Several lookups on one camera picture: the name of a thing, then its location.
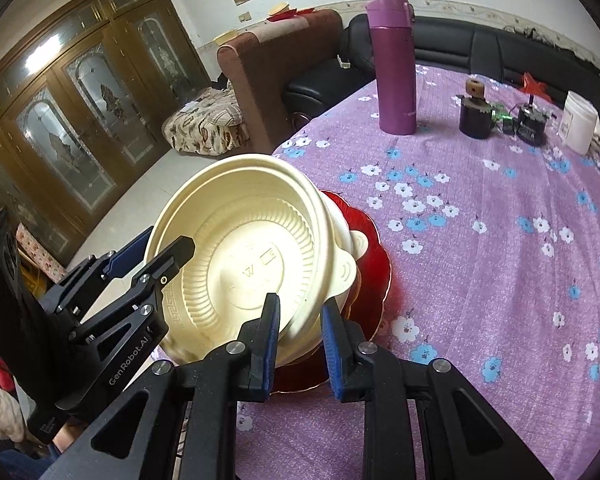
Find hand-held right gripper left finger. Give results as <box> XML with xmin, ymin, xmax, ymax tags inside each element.
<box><xmin>47</xmin><ymin>293</ymin><xmax>281</xmax><ymax>480</ymax></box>

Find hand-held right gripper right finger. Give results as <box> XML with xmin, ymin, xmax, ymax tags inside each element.
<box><xmin>321</xmin><ymin>301</ymin><xmax>556</xmax><ymax>480</ymax></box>

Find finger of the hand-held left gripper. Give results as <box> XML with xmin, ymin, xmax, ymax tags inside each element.
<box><xmin>39</xmin><ymin>236</ymin><xmax>147</xmax><ymax>322</ymax></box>
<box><xmin>71</xmin><ymin>236</ymin><xmax>197</xmax><ymax>347</ymax></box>

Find red plate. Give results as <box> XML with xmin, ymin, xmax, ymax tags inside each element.
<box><xmin>270</xmin><ymin>190</ymin><xmax>393</xmax><ymax>396</ymax></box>

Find person's left hand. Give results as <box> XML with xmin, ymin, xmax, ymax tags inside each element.
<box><xmin>52</xmin><ymin>414</ymin><xmax>89</xmax><ymax>457</ymax></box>

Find red patterned box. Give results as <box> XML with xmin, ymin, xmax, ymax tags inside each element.
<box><xmin>15</xmin><ymin>222</ymin><xmax>72</xmax><ymax>282</ymax></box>

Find patterned beige cushion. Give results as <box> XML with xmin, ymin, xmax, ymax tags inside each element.
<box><xmin>162</xmin><ymin>87</ymin><xmax>251</xmax><ymax>156</ymax></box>

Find purple floral tablecloth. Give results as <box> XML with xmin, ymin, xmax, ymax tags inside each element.
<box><xmin>235</xmin><ymin>62</ymin><xmax>600</xmax><ymax>480</ymax></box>

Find wooden glass-panel cabinet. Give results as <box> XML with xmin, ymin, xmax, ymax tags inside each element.
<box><xmin>0</xmin><ymin>0</ymin><xmax>216</xmax><ymax>271</ymax></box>

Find brown fabric sofa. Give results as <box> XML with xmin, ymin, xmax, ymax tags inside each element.
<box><xmin>217</xmin><ymin>7</ymin><xmax>343</xmax><ymax>156</ymax></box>

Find black jar with cork stopper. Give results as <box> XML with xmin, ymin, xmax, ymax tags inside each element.
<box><xmin>459</xmin><ymin>77</ymin><xmax>496</xmax><ymax>141</ymax></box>

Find purple thermos bottle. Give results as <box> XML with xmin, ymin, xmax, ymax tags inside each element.
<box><xmin>366</xmin><ymin>0</ymin><xmax>418</xmax><ymax>136</ymax></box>

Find green packet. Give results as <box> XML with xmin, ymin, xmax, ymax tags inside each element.
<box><xmin>491</xmin><ymin>105</ymin><xmax>516</xmax><ymax>136</ymax></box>

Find small black device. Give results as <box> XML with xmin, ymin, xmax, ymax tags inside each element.
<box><xmin>516</xmin><ymin>105</ymin><xmax>550</xmax><ymax>147</ymax></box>

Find black leather sofa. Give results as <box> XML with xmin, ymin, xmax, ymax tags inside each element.
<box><xmin>285</xmin><ymin>12</ymin><xmax>600</xmax><ymax>126</ymax></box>

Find white plastic jar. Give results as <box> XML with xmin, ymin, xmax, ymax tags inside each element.
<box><xmin>557</xmin><ymin>91</ymin><xmax>600</xmax><ymax>155</ymax></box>

